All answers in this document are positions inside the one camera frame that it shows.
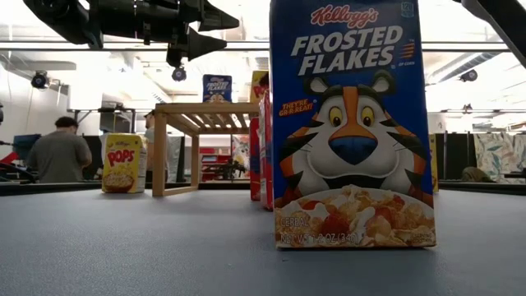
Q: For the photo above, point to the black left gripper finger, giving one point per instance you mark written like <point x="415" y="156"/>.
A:
<point x="201" y="43"/>
<point x="215" y="19"/>

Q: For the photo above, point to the blue Frosted Flakes cereal box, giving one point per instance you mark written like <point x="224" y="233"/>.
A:
<point x="353" y="123"/>
<point x="217" y="88"/>

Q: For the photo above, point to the yellow Corn Pops cereal box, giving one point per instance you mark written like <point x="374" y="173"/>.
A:
<point x="257" y="90"/>
<point x="433" y="164"/>
<point x="121" y="164"/>

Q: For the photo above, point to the red Froot Loops cereal box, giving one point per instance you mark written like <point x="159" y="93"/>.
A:
<point x="255" y="164"/>
<point x="266" y="164"/>

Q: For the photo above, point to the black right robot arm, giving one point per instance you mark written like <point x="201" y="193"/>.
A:
<point x="505" y="20"/>

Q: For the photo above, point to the black background robot arm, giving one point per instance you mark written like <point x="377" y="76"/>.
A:
<point x="224" y="169"/>

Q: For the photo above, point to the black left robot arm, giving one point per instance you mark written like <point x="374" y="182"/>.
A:
<point x="61" y="20"/>

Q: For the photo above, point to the wooden slatted shelf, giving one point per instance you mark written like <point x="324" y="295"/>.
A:
<point x="205" y="108"/>

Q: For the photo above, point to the red tool cabinet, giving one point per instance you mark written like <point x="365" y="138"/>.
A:
<point x="213" y="156"/>

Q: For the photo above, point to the fruit print cloth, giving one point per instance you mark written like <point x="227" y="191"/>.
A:
<point x="241" y="150"/>

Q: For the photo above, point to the dark blue partition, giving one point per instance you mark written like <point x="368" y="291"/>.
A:
<point x="24" y="144"/>

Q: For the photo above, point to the red bar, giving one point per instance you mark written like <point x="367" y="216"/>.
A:
<point x="9" y="158"/>

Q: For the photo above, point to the blue table mat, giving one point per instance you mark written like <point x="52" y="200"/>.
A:
<point x="164" y="246"/>

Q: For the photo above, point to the black partition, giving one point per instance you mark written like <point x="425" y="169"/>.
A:
<point x="454" y="158"/>

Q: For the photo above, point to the olive jacket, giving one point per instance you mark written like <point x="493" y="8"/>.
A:
<point x="474" y="174"/>

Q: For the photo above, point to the leaf print hanging cloth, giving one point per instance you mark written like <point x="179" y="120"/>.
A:
<point x="499" y="156"/>

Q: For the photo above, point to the black ceiling camera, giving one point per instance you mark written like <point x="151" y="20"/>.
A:
<point x="179" y="74"/>
<point x="40" y="79"/>
<point x="468" y="75"/>

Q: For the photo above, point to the black background rig frame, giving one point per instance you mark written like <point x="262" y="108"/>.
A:
<point x="98" y="110"/>

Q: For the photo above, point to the grey ventilation duct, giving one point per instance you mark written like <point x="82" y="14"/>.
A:
<point x="452" y="66"/>

